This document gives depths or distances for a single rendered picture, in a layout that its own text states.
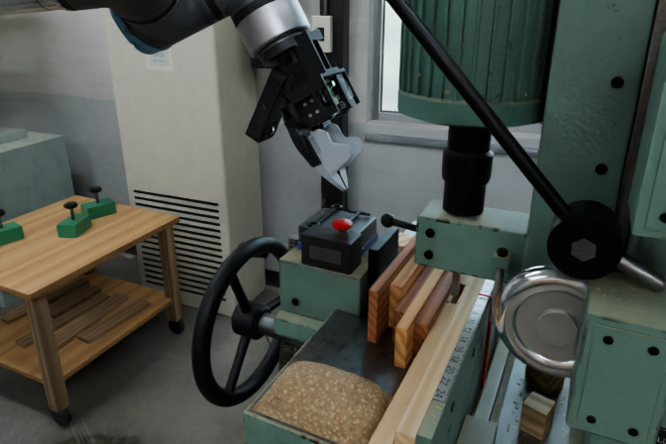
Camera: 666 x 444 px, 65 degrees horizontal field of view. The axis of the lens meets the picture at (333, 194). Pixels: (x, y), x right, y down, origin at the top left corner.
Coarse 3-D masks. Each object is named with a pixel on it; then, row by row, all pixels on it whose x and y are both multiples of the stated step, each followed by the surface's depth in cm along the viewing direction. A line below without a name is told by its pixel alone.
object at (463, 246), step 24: (432, 216) 66; (456, 216) 66; (480, 216) 66; (504, 216) 66; (528, 216) 66; (432, 240) 66; (456, 240) 65; (480, 240) 63; (504, 240) 62; (432, 264) 67; (456, 264) 66; (480, 264) 64
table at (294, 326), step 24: (288, 312) 81; (336, 312) 76; (288, 336) 80; (312, 336) 71; (336, 336) 71; (360, 336) 71; (384, 336) 71; (312, 360) 66; (336, 360) 66; (360, 360) 66; (384, 360) 66; (480, 360) 71; (384, 384) 62; (264, 432) 57; (288, 432) 55; (456, 432) 61
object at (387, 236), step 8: (392, 232) 79; (384, 240) 77; (392, 240) 79; (376, 248) 74; (384, 248) 76; (392, 248) 80; (368, 256) 79; (376, 256) 74; (384, 256) 76; (392, 256) 80; (368, 264) 75; (376, 264) 74; (384, 264) 77; (368, 272) 75; (376, 272) 75; (368, 280) 76; (368, 288) 76; (368, 296) 77
